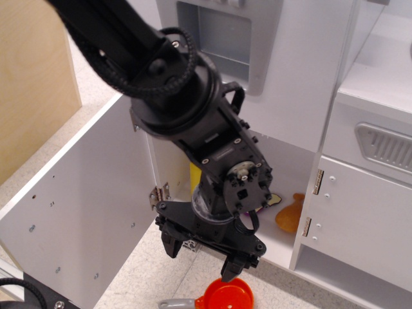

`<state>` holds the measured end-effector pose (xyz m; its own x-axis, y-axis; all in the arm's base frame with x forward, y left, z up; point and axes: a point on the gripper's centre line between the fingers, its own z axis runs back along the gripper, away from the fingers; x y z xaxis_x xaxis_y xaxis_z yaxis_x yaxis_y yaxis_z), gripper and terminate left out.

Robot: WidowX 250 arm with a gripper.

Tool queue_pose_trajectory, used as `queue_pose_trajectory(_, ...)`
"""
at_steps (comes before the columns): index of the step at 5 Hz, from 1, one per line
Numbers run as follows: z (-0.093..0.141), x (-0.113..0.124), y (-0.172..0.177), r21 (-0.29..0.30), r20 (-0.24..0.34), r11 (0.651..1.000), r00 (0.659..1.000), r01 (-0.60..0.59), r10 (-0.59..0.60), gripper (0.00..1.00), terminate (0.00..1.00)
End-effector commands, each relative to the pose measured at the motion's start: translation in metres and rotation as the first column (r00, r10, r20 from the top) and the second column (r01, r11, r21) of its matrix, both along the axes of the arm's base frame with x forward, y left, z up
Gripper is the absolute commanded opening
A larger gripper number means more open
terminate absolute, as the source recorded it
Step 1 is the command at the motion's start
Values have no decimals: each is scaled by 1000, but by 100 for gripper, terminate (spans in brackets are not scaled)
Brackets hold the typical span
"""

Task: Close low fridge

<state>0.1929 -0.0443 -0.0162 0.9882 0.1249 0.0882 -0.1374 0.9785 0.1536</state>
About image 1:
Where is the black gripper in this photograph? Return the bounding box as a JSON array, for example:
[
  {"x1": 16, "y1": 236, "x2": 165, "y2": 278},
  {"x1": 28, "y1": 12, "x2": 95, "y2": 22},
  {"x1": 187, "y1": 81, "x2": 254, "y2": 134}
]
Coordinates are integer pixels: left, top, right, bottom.
[{"x1": 155, "y1": 201, "x2": 267, "y2": 283}]

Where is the white low fridge door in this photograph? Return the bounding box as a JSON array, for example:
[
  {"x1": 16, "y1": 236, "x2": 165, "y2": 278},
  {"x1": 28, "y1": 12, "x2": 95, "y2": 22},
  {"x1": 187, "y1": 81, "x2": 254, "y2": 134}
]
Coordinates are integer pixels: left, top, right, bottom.
[{"x1": 1, "y1": 97, "x2": 155, "y2": 308}]

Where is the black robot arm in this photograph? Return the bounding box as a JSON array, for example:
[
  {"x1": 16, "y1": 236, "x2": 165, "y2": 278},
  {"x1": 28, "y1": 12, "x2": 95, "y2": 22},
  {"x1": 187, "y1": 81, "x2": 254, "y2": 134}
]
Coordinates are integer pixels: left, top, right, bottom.
[{"x1": 51, "y1": 1, "x2": 272, "y2": 282}]

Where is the white toy fridge cabinet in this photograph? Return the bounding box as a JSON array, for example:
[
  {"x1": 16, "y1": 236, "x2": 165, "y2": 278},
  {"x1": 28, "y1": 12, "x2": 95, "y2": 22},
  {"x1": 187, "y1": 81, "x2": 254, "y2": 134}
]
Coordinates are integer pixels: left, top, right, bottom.
[{"x1": 112, "y1": 0, "x2": 358, "y2": 271}]

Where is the aluminium extrusion foot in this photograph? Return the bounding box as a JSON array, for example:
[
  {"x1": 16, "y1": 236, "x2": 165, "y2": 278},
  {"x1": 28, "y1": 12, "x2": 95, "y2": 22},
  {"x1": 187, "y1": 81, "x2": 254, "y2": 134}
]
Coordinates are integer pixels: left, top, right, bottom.
[{"x1": 182, "y1": 239, "x2": 201, "y2": 253}]

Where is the lower metal door hinge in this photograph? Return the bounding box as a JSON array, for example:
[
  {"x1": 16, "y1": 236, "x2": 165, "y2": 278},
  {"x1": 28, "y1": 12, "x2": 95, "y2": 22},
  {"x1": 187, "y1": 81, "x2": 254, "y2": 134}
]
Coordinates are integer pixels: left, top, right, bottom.
[{"x1": 149, "y1": 182, "x2": 172, "y2": 210}]

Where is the metal door hinge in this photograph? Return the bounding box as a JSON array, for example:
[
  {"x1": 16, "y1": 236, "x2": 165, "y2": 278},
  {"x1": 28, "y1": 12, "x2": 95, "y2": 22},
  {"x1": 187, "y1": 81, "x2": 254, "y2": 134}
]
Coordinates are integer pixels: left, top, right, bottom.
[
  {"x1": 129, "y1": 108, "x2": 140, "y2": 132},
  {"x1": 149, "y1": 182, "x2": 172, "y2": 210}
]

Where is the yellow mustard bottle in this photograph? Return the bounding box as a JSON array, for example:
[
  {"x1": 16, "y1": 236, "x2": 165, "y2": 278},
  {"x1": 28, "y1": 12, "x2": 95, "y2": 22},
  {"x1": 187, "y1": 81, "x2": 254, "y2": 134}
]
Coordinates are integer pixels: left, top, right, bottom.
[{"x1": 189, "y1": 162, "x2": 201, "y2": 194}]

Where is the toy eggplant half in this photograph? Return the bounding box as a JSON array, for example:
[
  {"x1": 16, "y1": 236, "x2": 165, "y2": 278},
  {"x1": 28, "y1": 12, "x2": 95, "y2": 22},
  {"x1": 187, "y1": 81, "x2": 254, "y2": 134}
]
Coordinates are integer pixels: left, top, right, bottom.
[{"x1": 256, "y1": 193, "x2": 282, "y2": 213}]

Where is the orange toy chicken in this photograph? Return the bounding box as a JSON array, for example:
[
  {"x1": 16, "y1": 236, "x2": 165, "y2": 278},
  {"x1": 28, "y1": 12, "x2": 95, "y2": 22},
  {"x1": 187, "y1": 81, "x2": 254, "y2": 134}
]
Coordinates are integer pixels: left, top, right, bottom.
[{"x1": 275, "y1": 193, "x2": 305, "y2": 233}]

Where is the upper metal door hinge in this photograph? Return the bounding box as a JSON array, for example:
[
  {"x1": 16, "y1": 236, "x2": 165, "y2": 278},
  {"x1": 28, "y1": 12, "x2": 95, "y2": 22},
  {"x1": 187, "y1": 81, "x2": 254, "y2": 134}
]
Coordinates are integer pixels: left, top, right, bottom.
[{"x1": 129, "y1": 108, "x2": 140, "y2": 132}]

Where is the white toy oven cabinet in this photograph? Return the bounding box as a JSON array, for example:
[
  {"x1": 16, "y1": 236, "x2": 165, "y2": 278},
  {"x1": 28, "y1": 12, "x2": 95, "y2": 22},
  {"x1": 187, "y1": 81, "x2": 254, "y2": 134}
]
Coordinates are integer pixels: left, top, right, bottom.
[{"x1": 290, "y1": 1, "x2": 411, "y2": 308}]

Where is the white lower cabinet door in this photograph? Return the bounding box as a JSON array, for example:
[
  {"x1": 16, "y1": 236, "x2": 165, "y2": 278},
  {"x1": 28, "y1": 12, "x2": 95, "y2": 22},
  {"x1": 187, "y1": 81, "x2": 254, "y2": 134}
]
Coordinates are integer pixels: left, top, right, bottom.
[{"x1": 302, "y1": 157, "x2": 411, "y2": 290}]

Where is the grey vent panel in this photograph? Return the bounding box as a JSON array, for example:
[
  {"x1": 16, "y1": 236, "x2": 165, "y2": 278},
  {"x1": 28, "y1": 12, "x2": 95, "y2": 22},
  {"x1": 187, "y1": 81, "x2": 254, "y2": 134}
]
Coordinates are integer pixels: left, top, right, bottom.
[{"x1": 355, "y1": 123, "x2": 411, "y2": 174}]

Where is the grey ice dispenser panel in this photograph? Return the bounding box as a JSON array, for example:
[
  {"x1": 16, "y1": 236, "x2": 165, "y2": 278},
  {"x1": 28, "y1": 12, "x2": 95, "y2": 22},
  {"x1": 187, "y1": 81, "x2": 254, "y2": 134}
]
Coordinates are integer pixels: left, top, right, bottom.
[{"x1": 156, "y1": 1, "x2": 283, "y2": 96}]

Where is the light plywood board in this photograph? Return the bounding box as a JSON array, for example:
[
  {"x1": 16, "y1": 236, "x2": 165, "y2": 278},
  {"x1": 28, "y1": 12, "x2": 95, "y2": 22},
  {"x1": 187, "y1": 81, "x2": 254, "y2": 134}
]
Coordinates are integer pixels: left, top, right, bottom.
[{"x1": 1, "y1": 1, "x2": 81, "y2": 182}]

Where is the orange measuring cup grey handle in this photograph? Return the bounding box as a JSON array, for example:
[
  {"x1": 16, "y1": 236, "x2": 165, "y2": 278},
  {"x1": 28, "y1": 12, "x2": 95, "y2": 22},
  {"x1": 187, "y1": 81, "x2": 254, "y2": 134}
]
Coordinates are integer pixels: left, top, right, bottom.
[{"x1": 158, "y1": 278, "x2": 254, "y2": 309}]

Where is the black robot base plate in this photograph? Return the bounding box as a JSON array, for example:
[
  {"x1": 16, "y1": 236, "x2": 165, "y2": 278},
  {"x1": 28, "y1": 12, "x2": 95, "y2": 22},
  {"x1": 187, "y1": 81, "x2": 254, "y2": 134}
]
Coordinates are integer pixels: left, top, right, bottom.
[{"x1": 23, "y1": 273, "x2": 80, "y2": 309}]

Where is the aluminium frame rail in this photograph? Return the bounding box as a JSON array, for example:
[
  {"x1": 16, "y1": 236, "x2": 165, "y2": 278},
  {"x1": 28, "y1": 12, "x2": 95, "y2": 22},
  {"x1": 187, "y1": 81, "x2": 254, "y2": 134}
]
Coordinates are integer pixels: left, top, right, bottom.
[{"x1": 0, "y1": 259, "x2": 25, "y2": 302}]

